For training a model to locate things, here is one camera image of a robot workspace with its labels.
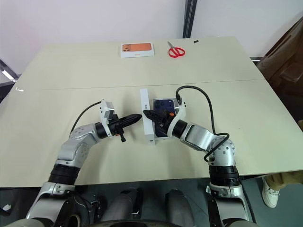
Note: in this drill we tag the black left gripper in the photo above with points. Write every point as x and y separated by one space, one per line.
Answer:
116 127

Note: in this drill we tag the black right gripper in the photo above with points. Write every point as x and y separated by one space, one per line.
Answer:
166 121

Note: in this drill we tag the dark blue smartphone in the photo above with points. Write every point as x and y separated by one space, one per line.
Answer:
163 104

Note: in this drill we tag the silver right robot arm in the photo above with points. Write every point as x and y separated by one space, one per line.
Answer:
201 137

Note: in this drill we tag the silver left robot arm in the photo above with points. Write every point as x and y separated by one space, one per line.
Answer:
71 151

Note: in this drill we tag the white box with orange phone print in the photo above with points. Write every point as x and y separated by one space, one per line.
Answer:
137 50

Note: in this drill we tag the dark grey rounded cylinder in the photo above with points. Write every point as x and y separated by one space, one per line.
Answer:
177 204
123 203

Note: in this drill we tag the small black clip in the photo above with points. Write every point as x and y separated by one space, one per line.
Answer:
196 41

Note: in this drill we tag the white sneaker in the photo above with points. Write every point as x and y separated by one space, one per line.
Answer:
270 194

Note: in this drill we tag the brown jacket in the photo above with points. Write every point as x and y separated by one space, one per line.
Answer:
284 59

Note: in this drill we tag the khaki trouser leg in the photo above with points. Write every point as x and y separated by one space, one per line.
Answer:
286 179

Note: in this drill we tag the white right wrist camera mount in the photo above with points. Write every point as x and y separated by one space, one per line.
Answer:
179 116

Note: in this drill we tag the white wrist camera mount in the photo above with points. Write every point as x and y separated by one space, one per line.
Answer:
104 113
179 116

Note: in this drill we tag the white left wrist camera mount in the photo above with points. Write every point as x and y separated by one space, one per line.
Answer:
104 113

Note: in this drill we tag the grey metal post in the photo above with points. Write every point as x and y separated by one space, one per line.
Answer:
190 19

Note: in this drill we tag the grey metal frame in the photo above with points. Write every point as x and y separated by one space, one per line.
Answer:
8 72

